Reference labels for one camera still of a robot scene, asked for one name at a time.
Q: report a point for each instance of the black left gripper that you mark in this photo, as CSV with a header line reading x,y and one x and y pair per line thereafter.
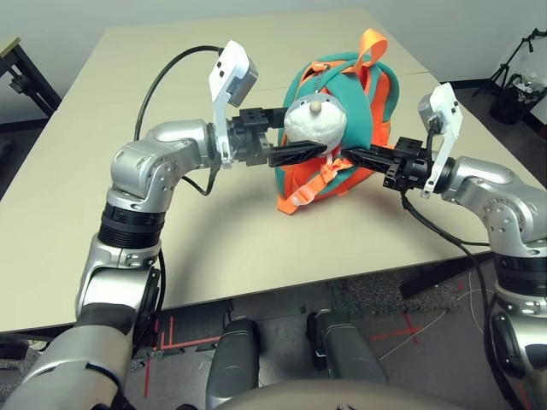
x,y
250,141

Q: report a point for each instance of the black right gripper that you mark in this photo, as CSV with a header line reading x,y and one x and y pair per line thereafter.
x,y
408,166

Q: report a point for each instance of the teal and orange backpack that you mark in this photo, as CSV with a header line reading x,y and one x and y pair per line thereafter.
x,y
359,98

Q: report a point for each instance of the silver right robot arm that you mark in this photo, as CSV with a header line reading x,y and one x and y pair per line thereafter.
x,y
500,192

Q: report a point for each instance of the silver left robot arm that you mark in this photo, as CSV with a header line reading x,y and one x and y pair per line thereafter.
x,y
145,171

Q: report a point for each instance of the white grey plush penguin charm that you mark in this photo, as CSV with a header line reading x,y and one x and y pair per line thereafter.
x,y
314,126

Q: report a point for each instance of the black trash bin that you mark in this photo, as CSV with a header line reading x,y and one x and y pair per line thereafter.
x,y
510,107

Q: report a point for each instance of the black tripod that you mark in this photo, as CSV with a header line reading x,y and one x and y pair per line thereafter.
x,y
515,55

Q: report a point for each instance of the grey right robot leg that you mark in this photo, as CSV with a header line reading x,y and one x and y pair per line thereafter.
x,y
346,350

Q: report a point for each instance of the grey robot leg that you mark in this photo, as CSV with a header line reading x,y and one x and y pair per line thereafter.
x,y
346,350
235,359

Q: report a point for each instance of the grey left robot leg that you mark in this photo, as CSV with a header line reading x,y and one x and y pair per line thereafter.
x,y
235,359

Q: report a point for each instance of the beige robot torso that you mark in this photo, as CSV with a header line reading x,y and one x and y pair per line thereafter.
x,y
342,397

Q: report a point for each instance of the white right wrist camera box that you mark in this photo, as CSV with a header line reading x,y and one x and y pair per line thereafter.
x,y
446,115

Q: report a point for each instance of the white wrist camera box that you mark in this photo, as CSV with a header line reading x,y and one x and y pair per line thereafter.
x,y
446,115
226,68

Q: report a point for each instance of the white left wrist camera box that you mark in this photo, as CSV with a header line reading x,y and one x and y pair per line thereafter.
x,y
226,68

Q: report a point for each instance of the black metal desk frame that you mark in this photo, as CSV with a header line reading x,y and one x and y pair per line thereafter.
x,y
25,81

